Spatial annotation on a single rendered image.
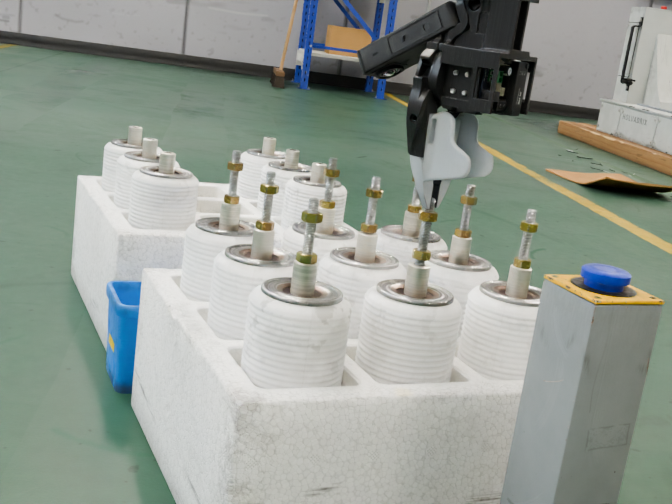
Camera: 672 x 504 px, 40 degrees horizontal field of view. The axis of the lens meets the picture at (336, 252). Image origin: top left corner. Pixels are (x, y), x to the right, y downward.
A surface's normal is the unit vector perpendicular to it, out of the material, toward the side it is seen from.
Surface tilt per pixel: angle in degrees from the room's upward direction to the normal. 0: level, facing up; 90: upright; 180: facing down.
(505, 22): 90
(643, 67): 90
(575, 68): 90
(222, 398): 90
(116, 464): 0
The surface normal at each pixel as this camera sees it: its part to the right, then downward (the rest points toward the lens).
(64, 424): 0.14, -0.96
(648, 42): 0.11, 0.25
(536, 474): -0.91, -0.03
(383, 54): -0.60, 0.06
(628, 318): 0.39, 0.27
